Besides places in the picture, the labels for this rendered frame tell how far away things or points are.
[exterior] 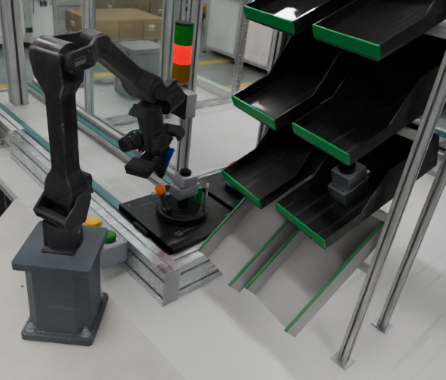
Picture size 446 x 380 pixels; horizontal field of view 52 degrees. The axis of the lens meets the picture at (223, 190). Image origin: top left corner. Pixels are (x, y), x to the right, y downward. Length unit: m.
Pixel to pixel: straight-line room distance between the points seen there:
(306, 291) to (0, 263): 0.75
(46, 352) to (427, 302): 0.93
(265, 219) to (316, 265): 0.16
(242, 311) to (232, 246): 0.18
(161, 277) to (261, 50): 5.57
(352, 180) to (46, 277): 0.59
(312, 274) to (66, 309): 0.49
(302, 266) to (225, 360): 0.26
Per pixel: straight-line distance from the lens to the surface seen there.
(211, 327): 1.08
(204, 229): 1.17
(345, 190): 0.85
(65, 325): 1.02
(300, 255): 0.96
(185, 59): 1.28
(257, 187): 0.91
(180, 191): 1.16
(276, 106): 0.86
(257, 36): 6.49
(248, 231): 1.02
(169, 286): 1.08
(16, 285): 1.20
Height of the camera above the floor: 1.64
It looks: 29 degrees down
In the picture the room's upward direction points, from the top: 8 degrees clockwise
